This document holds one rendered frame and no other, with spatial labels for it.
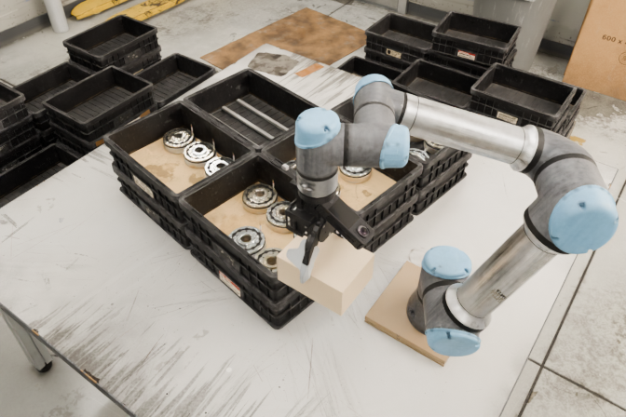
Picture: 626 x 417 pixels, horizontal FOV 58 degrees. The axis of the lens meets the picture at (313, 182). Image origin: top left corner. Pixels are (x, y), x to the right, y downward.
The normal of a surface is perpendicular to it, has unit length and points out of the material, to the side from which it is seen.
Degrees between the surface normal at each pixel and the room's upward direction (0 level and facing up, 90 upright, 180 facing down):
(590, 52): 75
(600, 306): 0
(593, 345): 0
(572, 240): 84
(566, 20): 90
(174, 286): 0
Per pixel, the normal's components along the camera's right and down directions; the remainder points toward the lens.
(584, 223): 0.00, 0.58
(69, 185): 0.00, -0.75
